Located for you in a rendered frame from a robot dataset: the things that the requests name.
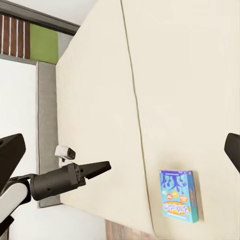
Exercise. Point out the board game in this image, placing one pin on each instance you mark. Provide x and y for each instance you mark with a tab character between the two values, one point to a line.
178	195

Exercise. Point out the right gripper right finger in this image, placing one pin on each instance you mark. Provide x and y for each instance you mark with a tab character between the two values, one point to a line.
232	149

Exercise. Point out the bed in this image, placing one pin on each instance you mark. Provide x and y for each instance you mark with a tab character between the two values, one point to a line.
147	85

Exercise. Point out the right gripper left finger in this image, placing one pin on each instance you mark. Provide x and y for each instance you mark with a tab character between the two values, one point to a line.
12	149

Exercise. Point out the door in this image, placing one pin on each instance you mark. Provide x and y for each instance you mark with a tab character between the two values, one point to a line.
28	35

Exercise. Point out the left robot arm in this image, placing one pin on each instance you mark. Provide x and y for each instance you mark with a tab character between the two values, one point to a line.
20	190

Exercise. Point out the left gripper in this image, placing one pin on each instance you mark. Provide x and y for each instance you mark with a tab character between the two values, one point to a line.
73	176

